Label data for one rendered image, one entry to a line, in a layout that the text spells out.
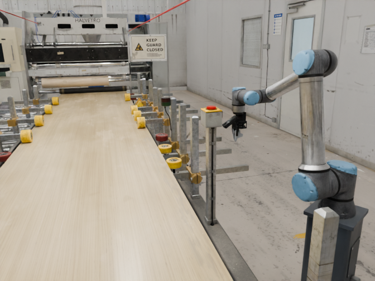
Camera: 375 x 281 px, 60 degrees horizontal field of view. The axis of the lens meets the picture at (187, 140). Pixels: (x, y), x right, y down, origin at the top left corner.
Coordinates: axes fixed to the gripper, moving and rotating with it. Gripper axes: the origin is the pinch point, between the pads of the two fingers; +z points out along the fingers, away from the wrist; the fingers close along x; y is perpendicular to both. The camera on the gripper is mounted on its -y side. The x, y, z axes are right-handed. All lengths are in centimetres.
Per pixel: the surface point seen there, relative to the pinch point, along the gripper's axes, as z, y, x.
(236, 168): 0, -21, -51
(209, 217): 10, -47, -81
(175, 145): -2.7, -44.5, -7.4
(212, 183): -7, -46, -81
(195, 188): 7, -46, -55
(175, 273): -7, -74, -132
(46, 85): -21, -150, 229
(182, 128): -19, -45, -30
